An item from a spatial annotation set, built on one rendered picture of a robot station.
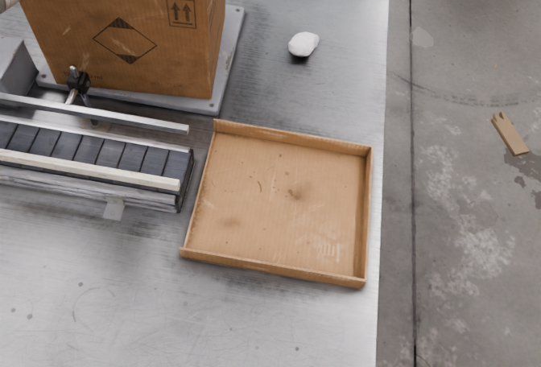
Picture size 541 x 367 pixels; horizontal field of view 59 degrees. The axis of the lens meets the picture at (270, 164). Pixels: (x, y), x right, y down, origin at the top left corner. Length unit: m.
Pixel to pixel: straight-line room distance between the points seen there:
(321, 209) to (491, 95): 1.61
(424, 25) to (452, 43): 0.16
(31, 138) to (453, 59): 1.94
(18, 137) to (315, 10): 0.69
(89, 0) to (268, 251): 0.49
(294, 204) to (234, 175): 0.12
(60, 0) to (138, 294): 0.48
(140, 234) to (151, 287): 0.09
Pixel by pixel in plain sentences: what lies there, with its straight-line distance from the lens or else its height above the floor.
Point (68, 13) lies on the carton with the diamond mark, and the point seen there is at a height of 1.04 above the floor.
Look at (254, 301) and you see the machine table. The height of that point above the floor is 0.83.
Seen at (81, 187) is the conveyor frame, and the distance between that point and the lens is 0.86.
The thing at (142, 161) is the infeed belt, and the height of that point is 0.88.
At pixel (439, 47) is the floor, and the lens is 2.47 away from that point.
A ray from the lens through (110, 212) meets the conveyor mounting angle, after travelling 0.87.
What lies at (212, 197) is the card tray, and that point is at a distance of 0.86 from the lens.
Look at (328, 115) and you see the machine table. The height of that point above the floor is 0.83.
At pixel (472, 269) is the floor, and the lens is 1.90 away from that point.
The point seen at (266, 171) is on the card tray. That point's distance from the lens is 0.89.
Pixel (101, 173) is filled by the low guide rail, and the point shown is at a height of 0.91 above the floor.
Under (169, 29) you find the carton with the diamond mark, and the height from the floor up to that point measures 1.03.
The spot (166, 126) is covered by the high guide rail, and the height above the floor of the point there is 0.96.
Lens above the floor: 1.60
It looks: 59 degrees down
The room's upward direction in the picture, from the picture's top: 9 degrees clockwise
